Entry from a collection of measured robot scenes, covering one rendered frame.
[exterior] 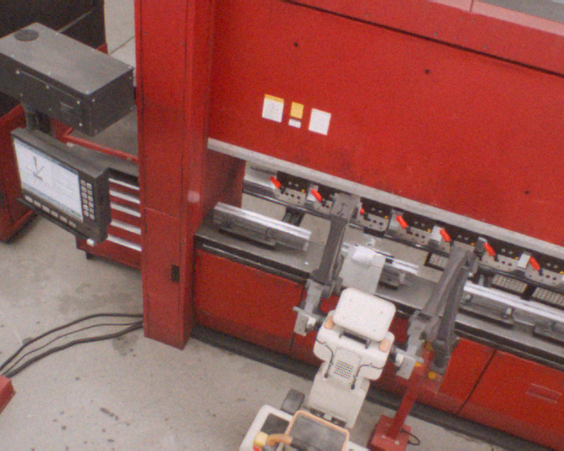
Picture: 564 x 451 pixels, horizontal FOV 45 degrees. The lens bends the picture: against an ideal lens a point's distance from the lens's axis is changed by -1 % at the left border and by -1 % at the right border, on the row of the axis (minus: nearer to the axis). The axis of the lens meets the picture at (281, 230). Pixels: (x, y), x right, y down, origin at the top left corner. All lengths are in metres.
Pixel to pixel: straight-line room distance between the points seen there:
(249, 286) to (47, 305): 1.35
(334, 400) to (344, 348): 0.40
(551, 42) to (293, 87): 1.01
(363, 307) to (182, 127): 1.07
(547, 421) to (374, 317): 1.52
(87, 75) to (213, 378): 2.02
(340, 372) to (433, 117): 1.07
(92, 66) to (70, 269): 2.12
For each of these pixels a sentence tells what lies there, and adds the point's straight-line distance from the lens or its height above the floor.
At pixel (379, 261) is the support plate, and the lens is 3.29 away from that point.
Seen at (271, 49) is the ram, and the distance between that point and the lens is 2.83.
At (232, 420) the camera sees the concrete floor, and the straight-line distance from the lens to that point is 3.82.
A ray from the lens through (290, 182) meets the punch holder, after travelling 3.15.
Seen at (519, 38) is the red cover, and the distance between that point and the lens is 2.59.
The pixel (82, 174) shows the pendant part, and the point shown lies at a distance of 2.70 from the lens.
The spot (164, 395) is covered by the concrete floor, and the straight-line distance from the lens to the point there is 3.89.
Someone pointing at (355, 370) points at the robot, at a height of 1.13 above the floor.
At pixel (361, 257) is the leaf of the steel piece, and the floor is 1.00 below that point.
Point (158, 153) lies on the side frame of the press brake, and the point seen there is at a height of 1.40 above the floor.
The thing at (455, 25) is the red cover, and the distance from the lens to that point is 2.59.
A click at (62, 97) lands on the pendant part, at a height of 1.88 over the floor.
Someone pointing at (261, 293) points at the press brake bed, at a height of 0.60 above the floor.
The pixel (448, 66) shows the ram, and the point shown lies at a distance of 2.68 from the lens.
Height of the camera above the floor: 3.30
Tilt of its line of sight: 44 degrees down
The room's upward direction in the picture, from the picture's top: 9 degrees clockwise
